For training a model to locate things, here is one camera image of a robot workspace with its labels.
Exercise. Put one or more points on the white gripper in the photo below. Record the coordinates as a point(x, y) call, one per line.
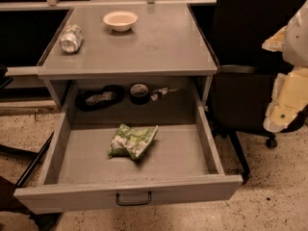
point(297, 39)

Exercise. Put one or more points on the green jalapeno chip bag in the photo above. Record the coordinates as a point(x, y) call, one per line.
point(131, 142)

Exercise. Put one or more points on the grey counter cabinet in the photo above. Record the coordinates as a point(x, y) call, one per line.
point(164, 42)

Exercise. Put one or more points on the grey open drawer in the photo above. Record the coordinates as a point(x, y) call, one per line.
point(181, 165)

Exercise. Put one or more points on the black office chair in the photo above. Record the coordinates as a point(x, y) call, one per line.
point(240, 92)

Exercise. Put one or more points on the small silver gadget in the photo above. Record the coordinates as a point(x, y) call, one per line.
point(157, 94)

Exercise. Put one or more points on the black tape roll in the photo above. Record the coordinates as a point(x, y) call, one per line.
point(139, 94)

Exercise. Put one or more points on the white ceramic bowl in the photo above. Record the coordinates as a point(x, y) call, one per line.
point(120, 21)

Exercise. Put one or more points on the crushed silver soda can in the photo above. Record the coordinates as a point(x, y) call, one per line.
point(71, 38)

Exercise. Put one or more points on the black floor stand left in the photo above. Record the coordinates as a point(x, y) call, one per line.
point(8, 203)

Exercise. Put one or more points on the black drawer handle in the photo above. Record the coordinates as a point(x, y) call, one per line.
point(133, 199)

